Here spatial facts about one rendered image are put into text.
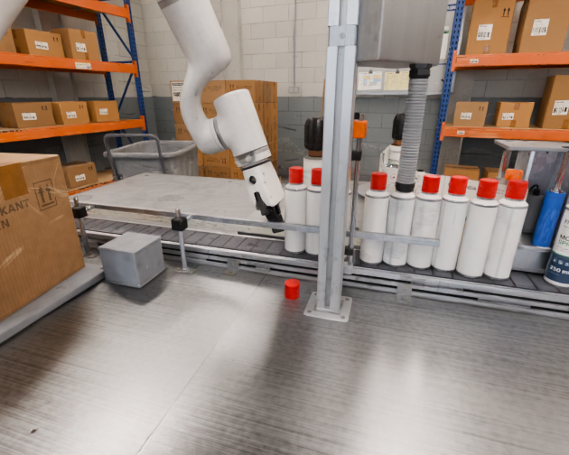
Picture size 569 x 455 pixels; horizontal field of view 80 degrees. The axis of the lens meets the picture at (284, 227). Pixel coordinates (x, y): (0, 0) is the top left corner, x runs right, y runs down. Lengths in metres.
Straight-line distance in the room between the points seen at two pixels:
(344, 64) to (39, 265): 0.70
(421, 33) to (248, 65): 5.21
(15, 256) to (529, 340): 0.96
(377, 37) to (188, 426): 0.59
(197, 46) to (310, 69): 4.70
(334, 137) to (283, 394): 0.41
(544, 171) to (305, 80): 4.67
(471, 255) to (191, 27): 0.70
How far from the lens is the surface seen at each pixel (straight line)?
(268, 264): 0.83
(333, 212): 0.63
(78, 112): 4.92
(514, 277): 0.87
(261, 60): 5.70
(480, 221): 0.77
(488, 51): 4.40
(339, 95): 0.59
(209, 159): 4.45
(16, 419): 0.64
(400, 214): 0.76
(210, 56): 0.74
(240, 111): 0.78
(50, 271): 0.88
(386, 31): 0.58
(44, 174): 0.86
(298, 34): 5.51
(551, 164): 0.97
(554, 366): 0.74
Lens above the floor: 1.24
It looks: 21 degrees down
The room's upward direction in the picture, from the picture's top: straight up
